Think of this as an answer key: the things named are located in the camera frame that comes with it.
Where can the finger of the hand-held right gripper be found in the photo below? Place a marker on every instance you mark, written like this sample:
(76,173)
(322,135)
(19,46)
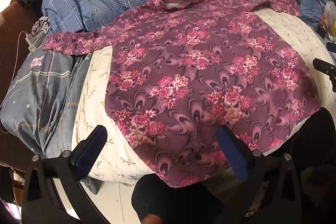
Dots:
(323,66)

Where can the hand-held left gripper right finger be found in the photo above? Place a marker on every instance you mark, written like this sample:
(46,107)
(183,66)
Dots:
(232,153)

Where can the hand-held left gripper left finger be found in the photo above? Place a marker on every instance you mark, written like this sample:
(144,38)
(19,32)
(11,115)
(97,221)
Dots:
(89,151)

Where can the purple floral shirt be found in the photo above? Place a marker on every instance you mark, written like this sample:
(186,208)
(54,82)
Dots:
(199,77)

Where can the white leaf-print bed sheet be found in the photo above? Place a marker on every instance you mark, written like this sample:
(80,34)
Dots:
(99,113)

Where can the light blue cloth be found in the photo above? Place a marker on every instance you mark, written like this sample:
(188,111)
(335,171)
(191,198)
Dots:
(312,6)

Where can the grey star-print blanket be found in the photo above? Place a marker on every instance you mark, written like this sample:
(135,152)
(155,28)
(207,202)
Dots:
(42,98)

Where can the person's black trousers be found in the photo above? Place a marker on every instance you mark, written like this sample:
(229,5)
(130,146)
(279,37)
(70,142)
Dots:
(173,200)

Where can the small grey cloth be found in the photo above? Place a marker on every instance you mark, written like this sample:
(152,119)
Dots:
(40,29)

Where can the brown wooden headboard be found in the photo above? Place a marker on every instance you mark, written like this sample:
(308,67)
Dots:
(14,37)

